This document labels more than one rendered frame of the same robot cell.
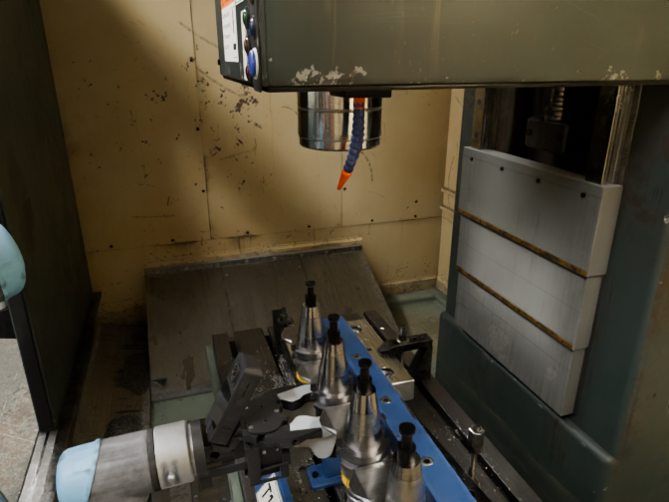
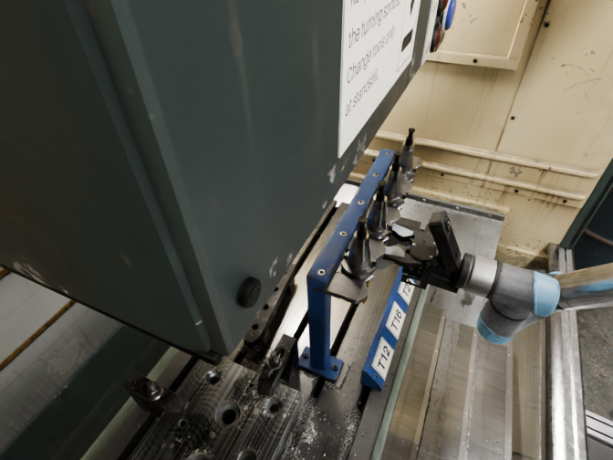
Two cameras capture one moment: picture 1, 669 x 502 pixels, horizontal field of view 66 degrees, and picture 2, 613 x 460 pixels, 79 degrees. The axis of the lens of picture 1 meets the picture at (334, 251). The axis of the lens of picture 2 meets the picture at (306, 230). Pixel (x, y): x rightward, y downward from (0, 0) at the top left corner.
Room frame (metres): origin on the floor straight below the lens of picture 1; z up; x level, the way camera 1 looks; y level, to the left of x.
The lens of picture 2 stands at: (1.08, 0.29, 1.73)
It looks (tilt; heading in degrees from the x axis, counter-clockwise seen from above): 43 degrees down; 225
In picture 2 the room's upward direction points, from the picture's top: 2 degrees counter-clockwise
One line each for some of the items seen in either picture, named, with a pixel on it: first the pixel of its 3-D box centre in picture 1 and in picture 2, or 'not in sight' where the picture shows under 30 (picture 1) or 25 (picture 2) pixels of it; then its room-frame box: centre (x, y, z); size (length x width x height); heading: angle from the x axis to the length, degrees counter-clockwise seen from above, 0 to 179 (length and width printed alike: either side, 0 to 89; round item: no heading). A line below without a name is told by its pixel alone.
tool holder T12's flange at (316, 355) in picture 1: (312, 350); (358, 266); (0.69, 0.04, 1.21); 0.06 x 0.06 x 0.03
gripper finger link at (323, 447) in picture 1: (324, 438); (389, 236); (0.54, 0.01, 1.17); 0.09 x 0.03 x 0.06; 92
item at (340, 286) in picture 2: (302, 334); (348, 287); (0.74, 0.05, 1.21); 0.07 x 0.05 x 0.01; 108
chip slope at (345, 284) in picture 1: (278, 321); not in sight; (1.63, 0.20, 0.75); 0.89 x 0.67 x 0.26; 108
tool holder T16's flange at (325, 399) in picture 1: (334, 391); (376, 229); (0.58, 0.00, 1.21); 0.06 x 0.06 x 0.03
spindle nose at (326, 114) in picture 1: (339, 113); not in sight; (1.00, -0.01, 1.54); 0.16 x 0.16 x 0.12
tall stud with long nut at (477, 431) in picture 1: (473, 455); not in sight; (0.74, -0.25, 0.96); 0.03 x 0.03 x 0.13
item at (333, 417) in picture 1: (346, 417); (383, 213); (0.53, -0.02, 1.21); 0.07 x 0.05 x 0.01; 108
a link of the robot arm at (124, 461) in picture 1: (111, 471); (520, 289); (0.49, 0.27, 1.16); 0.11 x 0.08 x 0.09; 108
